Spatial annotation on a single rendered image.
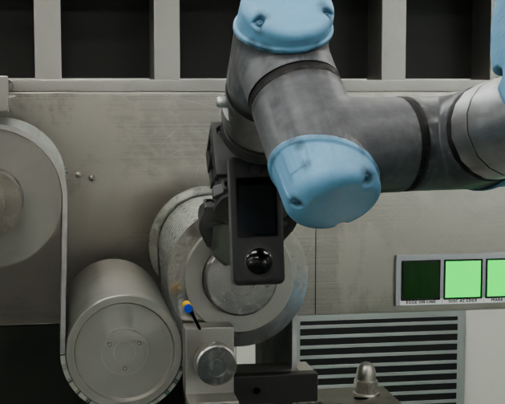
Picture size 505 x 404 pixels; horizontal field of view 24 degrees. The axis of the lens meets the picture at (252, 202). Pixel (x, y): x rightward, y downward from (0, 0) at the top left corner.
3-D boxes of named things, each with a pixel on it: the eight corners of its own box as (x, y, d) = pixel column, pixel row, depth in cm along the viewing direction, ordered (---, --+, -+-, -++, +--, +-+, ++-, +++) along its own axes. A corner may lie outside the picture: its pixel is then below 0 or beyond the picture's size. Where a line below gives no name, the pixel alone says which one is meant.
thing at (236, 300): (218, 326, 119) (195, 257, 118) (216, 322, 121) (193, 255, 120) (286, 301, 120) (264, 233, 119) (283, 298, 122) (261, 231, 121)
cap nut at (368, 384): (356, 397, 157) (356, 365, 156) (349, 391, 160) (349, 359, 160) (382, 397, 157) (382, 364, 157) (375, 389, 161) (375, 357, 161)
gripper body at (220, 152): (278, 158, 115) (297, 78, 105) (288, 231, 111) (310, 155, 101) (201, 159, 114) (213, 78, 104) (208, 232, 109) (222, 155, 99)
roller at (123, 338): (66, 412, 120) (64, 296, 118) (65, 355, 145) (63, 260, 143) (183, 406, 122) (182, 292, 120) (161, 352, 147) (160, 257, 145)
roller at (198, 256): (184, 334, 120) (183, 224, 119) (162, 291, 146) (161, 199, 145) (293, 330, 122) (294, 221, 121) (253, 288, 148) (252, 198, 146)
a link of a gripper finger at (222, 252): (224, 224, 121) (240, 172, 114) (230, 273, 118) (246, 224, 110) (195, 224, 120) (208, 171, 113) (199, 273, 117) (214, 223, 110)
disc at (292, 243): (168, 349, 121) (167, 208, 119) (167, 348, 121) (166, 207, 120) (308, 344, 123) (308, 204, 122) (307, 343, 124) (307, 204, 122)
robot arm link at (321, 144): (442, 171, 86) (395, 59, 92) (305, 175, 81) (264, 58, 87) (401, 231, 92) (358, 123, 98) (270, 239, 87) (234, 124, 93)
